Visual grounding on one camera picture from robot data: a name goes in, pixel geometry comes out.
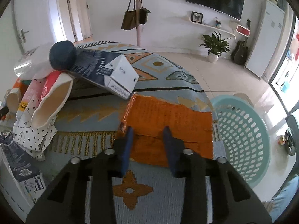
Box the white heart pattern bag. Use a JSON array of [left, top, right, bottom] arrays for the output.
[[12, 79, 58, 161]]

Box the orange snack wrapper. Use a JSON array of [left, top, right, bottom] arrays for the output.
[[117, 94, 213, 167]]

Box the navy white milk carton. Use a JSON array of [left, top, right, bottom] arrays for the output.
[[49, 41, 139, 100]]

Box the navy carton on floor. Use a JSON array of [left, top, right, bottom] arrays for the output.
[[1, 132, 46, 207]]

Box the teal plastic laundry basket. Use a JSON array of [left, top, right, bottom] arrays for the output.
[[211, 95, 271, 188]]

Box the beige plastic stool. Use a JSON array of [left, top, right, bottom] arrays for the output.
[[234, 93, 254, 107]]

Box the pink snack package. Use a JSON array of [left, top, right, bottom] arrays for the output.
[[18, 78, 46, 111]]

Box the red white paper cup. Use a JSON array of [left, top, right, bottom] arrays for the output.
[[32, 70, 73, 128]]

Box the orange paper cup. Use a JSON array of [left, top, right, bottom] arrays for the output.
[[6, 78, 28, 113]]

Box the sliding glass door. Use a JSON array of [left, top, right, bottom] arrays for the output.
[[270, 18, 298, 114]]

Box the clear plastic bag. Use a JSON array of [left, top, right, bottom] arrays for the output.
[[14, 43, 54, 80]]

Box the black guitar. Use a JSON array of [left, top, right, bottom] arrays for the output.
[[231, 19, 251, 65]]

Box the potted green plant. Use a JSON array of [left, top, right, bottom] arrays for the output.
[[199, 31, 230, 63]]

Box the white tall cabinet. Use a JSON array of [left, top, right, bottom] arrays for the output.
[[245, 0, 293, 80]]

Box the brown tote bag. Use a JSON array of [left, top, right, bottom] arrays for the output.
[[121, 0, 137, 30]]

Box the white door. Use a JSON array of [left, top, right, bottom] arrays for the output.
[[13, 0, 65, 52]]

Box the small black bag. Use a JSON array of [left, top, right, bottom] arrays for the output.
[[139, 8, 151, 25]]

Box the pink coat rack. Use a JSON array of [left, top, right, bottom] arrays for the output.
[[135, 0, 141, 47]]

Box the red white wall box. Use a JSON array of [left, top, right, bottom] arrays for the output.
[[236, 24, 250, 37]]

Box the white wall shelf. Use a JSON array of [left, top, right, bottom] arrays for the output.
[[182, 17, 236, 39]]

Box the butterfly picture frame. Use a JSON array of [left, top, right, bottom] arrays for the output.
[[191, 11, 203, 24]]

